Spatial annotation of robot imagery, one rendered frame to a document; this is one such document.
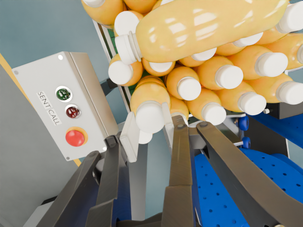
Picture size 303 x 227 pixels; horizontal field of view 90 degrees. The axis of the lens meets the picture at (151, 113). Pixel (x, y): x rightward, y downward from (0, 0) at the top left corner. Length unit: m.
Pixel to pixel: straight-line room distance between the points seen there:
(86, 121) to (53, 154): 1.69
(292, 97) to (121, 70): 0.31
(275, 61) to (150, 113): 0.23
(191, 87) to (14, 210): 2.78
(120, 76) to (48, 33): 1.36
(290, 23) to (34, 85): 0.43
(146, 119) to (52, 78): 0.19
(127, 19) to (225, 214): 0.39
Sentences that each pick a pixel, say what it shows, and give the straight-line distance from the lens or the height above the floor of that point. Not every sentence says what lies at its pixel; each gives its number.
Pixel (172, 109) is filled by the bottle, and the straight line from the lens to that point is 0.32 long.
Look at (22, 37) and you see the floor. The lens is 1.72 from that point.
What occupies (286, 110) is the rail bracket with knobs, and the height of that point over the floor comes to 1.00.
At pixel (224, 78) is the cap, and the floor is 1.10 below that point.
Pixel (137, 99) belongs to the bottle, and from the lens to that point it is 0.22.
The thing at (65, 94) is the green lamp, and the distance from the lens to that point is 0.30.
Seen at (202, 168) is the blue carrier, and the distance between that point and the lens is 0.47.
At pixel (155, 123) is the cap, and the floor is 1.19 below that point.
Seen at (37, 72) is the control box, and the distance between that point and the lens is 0.33.
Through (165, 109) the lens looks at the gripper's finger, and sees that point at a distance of 0.17.
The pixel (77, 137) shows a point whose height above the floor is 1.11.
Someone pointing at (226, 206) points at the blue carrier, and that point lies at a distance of 0.40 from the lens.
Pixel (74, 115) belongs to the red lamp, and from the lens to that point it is 0.31.
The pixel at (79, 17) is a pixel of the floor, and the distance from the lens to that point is 1.50.
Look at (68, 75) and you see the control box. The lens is 0.30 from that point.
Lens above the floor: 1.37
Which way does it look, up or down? 69 degrees down
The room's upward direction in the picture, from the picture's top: 180 degrees clockwise
